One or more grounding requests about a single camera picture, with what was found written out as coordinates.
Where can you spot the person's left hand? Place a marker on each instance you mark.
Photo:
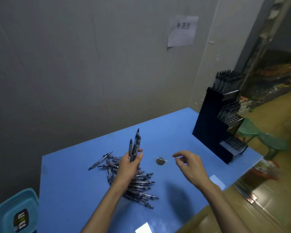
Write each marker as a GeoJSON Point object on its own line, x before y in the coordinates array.
{"type": "Point", "coordinates": [127, 169]}

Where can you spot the person's right hand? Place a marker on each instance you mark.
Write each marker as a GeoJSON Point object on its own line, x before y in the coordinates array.
{"type": "Point", "coordinates": [196, 169]}

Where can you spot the pile of grey pens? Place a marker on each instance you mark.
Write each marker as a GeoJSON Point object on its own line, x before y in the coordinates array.
{"type": "Point", "coordinates": [140, 189]}

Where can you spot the black tiered pen display stand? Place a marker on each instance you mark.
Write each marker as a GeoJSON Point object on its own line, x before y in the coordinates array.
{"type": "Point", "coordinates": [208, 126]}

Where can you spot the cluster of grey pens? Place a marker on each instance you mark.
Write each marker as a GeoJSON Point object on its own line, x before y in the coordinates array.
{"type": "Point", "coordinates": [226, 81]}

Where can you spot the person's left forearm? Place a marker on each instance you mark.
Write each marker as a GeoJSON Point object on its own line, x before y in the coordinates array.
{"type": "Point", "coordinates": [104, 211]}

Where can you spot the person's right forearm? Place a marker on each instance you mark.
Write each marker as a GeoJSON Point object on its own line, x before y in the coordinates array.
{"type": "Point", "coordinates": [223, 211]}

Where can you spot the small round metal disc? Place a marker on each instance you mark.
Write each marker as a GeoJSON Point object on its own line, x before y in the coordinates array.
{"type": "Point", "coordinates": [160, 161]}

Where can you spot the blue table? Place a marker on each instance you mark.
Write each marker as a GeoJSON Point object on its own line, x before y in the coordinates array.
{"type": "Point", "coordinates": [75, 172]}

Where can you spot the red plastic bucket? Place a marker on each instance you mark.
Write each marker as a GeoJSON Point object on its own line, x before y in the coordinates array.
{"type": "Point", "coordinates": [264, 171]}

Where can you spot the heap of packaged goods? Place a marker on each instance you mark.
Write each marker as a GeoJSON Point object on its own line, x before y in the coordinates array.
{"type": "Point", "coordinates": [245, 105]}

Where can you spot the green plastic stool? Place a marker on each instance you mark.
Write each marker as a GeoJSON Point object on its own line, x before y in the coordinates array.
{"type": "Point", "coordinates": [272, 143]}

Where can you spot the dark goods shelf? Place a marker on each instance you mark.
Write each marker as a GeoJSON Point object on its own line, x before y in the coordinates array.
{"type": "Point", "coordinates": [274, 80]}

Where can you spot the blue plastic basket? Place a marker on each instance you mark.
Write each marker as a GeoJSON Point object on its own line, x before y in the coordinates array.
{"type": "Point", "coordinates": [4, 215]}

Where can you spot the white paper wall sign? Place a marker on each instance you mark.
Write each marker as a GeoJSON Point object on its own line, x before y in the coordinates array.
{"type": "Point", "coordinates": [183, 36]}

